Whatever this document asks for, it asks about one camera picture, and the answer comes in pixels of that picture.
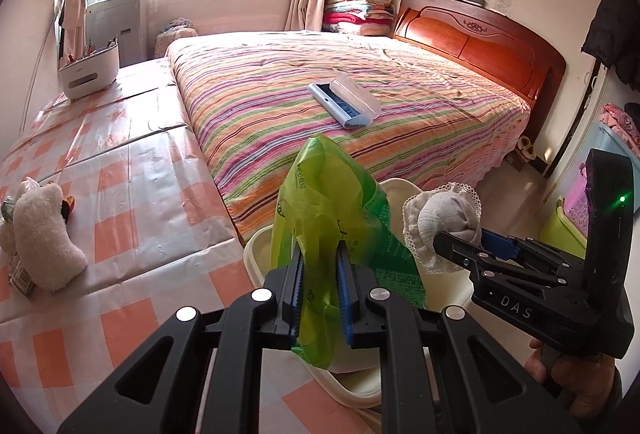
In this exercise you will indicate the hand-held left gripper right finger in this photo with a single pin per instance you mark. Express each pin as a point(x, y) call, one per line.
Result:
point(345, 296)

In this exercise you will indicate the cream plastic bin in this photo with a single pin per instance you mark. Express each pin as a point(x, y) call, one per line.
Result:
point(357, 386)

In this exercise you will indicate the person's right hand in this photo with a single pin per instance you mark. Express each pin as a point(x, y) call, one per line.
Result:
point(585, 386)

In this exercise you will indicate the white standing air conditioner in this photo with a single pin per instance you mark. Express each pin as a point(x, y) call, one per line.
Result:
point(117, 29)

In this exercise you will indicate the purple plastic basket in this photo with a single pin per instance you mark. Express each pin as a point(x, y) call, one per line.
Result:
point(577, 199)

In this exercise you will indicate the white lace sock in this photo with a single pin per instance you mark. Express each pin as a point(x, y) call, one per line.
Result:
point(440, 214)

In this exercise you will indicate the bed with striped sheet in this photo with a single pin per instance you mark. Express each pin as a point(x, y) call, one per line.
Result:
point(280, 114)

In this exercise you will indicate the white desk organizer with pens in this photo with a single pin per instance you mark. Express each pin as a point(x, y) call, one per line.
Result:
point(90, 74)

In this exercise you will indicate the orange checkered tablecloth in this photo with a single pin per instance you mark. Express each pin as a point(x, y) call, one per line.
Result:
point(150, 224)

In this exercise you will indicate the white and blue lint brush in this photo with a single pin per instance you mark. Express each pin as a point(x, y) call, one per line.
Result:
point(345, 102)

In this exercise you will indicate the pair of beige slippers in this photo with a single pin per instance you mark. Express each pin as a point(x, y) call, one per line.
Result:
point(526, 148)

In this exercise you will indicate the pink floral cloth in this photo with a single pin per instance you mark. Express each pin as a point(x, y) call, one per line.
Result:
point(620, 119)

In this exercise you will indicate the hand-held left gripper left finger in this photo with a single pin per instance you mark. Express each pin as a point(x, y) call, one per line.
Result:
point(296, 286)

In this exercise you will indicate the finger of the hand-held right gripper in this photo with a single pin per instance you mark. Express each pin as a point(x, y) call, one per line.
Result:
point(497, 245)
point(500, 264)

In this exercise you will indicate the green plastic bag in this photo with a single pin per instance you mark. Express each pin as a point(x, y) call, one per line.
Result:
point(325, 194)

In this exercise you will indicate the green plastic basket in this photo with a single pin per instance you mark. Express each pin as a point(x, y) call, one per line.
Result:
point(562, 229)

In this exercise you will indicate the white plush toy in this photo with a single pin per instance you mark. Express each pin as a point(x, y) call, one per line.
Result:
point(45, 239)

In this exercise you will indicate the wooden bed headboard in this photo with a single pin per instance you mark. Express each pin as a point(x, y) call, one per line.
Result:
point(480, 44)

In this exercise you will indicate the black hanging jacket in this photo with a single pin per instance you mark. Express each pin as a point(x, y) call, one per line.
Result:
point(612, 24)

